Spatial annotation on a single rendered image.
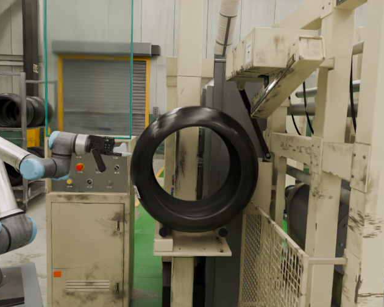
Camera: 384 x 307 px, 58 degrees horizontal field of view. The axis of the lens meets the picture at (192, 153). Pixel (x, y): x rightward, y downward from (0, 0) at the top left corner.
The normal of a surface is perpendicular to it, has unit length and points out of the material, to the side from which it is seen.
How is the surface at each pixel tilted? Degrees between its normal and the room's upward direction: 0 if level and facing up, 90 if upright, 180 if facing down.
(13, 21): 90
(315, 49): 72
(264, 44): 90
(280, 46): 90
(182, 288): 90
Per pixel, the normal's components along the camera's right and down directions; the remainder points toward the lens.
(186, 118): 0.04, -0.07
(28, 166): -0.28, 0.07
